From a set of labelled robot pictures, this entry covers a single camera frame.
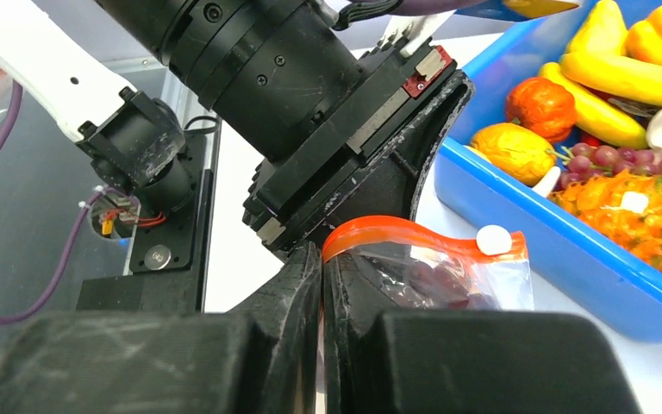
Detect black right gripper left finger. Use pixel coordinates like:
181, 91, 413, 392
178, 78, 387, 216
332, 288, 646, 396
0, 243, 322, 413

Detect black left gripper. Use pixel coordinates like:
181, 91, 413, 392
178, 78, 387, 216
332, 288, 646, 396
242, 42, 474, 253

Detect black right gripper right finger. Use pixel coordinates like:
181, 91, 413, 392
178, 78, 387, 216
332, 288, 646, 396
323, 254, 640, 413

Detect dark purple toy grapes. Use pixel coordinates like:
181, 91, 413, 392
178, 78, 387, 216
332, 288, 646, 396
374, 258, 497, 310

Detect orange toy pineapple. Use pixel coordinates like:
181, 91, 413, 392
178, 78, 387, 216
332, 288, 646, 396
550, 171, 662, 273

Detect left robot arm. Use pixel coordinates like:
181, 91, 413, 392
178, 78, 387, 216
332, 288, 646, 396
0, 1, 473, 255

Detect yellow toy mango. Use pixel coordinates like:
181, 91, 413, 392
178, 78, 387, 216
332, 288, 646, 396
470, 122, 556, 186

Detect orange toy tangerine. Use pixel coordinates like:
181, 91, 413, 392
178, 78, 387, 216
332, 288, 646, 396
504, 77, 578, 144

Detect blue plastic bin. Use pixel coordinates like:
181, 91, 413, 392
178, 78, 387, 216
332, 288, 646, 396
434, 1, 662, 342

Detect small red grape bunch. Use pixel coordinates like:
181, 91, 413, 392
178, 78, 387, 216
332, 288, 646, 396
556, 142, 662, 190

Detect yellow toy banana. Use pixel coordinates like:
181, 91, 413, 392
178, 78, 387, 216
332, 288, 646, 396
539, 62, 647, 150
559, 52, 662, 107

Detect yellow toy lemon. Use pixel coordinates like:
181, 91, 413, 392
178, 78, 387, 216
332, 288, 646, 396
565, 0, 628, 56

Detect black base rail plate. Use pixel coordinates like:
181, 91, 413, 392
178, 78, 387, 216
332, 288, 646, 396
77, 114, 221, 312

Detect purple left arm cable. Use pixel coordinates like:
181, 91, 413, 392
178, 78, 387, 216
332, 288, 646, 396
0, 79, 109, 327

